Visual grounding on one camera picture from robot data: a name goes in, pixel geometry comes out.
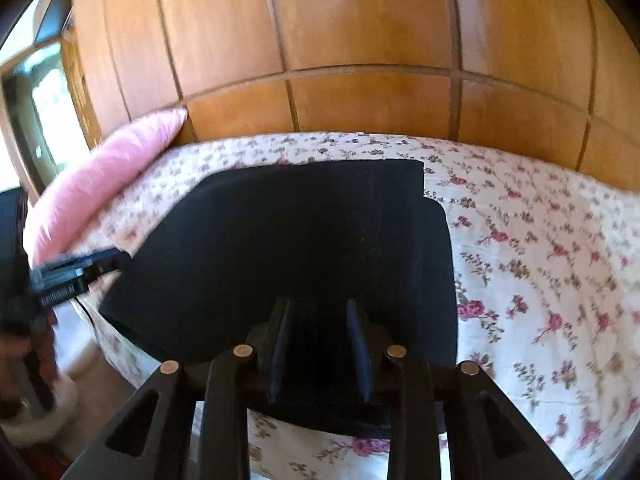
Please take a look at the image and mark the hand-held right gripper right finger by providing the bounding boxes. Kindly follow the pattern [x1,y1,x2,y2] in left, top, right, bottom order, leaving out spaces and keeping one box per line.
[345,298,577,480]

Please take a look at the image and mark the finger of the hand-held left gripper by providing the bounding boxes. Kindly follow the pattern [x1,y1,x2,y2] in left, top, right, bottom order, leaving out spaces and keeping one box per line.
[29,247,133,312]

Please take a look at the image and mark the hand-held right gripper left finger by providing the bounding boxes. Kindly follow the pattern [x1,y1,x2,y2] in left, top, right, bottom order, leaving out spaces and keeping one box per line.
[62,298,296,480]

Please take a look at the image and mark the black pants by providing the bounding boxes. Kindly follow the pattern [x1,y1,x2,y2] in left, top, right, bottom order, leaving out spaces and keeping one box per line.
[99,159,459,438]

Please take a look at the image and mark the person's left hand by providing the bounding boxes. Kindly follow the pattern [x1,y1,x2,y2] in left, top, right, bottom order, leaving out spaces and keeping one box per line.
[0,331,58,415]

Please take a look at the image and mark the pink pillow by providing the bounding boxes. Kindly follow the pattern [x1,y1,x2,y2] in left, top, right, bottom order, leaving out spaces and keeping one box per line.
[24,108,189,267]

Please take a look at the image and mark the floral bedspread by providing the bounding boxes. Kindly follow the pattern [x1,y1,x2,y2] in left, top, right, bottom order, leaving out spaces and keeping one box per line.
[75,131,640,480]

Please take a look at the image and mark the wooden headboard panel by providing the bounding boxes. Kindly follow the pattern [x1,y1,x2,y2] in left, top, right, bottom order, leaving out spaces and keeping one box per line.
[61,0,640,192]

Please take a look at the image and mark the black cable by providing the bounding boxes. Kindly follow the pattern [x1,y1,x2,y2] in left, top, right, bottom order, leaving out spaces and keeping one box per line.
[74,299,103,333]

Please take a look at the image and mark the wall mirror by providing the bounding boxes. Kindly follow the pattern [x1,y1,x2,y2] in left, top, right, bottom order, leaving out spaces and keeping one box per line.
[0,35,88,198]

